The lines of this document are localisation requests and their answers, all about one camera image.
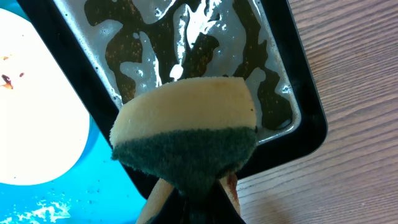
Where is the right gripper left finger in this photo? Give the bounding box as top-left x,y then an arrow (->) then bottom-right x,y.
149,189 -> 190,224

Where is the white plate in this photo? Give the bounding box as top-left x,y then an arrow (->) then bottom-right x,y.
1,9 -> 90,185

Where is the black baking tray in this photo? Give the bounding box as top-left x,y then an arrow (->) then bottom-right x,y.
17,0 -> 329,200

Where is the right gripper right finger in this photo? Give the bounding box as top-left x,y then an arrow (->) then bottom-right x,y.
202,183 -> 246,224

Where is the teal plastic tray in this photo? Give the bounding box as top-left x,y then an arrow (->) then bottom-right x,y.
1,1 -> 144,223

